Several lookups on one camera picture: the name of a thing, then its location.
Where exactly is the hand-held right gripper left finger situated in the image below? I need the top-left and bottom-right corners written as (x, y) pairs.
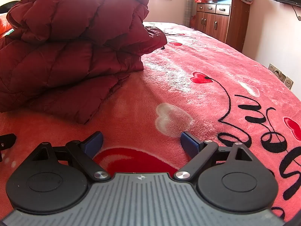
top-left (30, 132), bottom-right (111, 182)

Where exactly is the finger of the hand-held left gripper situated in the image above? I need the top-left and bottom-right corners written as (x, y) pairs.
top-left (0, 134), bottom-right (17, 163)

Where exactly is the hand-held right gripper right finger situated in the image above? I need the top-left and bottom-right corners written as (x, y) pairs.
top-left (174, 131), bottom-right (253, 183)

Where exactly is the dark red down jacket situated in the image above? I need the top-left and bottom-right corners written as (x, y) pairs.
top-left (0, 0), bottom-right (168, 125)

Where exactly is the pink printed blanket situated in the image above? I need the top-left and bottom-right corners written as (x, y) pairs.
top-left (0, 21), bottom-right (301, 222)

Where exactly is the brown wooden cabinet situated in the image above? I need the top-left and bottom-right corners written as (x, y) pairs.
top-left (195, 0), bottom-right (251, 53)

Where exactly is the black folded cloth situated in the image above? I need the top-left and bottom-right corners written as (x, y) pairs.
top-left (0, 1), bottom-right (17, 14)

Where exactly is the grey checked curtain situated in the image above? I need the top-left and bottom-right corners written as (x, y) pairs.
top-left (183, 0), bottom-right (197, 27)

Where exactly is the wall socket strip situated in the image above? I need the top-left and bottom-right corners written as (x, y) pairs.
top-left (268, 63), bottom-right (294, 90)

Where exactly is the television cable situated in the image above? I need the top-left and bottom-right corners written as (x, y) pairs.
top-left (292, 5), bottom-right (301, 21)

